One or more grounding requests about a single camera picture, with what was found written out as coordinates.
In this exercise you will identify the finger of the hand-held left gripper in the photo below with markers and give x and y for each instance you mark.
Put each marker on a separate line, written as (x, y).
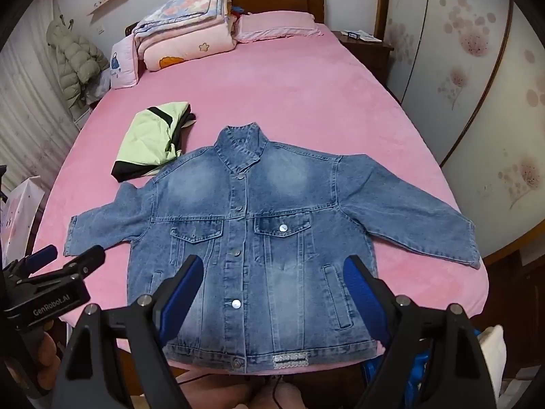
(42, 255)
(83, 262)

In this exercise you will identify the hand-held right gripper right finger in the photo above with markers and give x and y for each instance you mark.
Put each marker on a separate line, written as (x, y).
(357, 289)

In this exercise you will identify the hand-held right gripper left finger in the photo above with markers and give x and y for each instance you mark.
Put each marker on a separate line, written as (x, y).
(183, 294)

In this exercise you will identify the blue denim jacket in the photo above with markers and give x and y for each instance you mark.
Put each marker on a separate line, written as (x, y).
(272, 243)

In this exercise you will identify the person's left hand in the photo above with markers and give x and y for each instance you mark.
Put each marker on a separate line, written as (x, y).
(52, 351)

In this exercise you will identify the white printed gift bag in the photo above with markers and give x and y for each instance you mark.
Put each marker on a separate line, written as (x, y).
(21, 208)

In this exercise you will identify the blue plastic object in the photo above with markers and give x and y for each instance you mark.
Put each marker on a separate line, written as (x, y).
(419, 370)

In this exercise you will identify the green and black garment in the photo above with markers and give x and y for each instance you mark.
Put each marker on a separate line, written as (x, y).
(149, 140)

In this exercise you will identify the pale patterned curtain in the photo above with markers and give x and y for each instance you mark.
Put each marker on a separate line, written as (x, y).
(30, 106)

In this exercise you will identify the bed with pink sheet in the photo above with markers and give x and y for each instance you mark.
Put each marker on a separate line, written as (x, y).
(319, 106)

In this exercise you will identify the beige puffer jacket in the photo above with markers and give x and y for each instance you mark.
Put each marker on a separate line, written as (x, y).
(72, 64)

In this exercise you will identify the small pink printed cushion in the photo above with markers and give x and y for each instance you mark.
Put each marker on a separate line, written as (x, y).
(123, 64)

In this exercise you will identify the wooden nightstand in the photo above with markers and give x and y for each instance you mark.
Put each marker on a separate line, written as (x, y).
(374, 59)

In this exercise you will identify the folded pink quilt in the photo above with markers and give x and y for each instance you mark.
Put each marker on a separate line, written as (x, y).
(191, 47)

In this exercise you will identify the floral sliding wardrobe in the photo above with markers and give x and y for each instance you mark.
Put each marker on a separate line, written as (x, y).
(468, 72)

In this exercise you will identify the white papers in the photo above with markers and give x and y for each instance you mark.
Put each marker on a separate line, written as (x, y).
(370, 37)

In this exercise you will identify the folded floral quilt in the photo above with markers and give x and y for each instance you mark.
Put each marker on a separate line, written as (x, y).
(183, 12)

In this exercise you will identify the pink pillow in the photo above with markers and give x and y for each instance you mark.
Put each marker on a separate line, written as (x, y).
(276, 25)

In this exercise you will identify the colourful folded cloth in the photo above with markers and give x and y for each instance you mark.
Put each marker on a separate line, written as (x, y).
(239, 12)

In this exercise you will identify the wooden headboard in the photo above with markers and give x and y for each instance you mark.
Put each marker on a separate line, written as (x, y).
(276, 0)

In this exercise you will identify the wooden wall shelf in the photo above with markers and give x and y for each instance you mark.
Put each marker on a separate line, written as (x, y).
(106, 2)

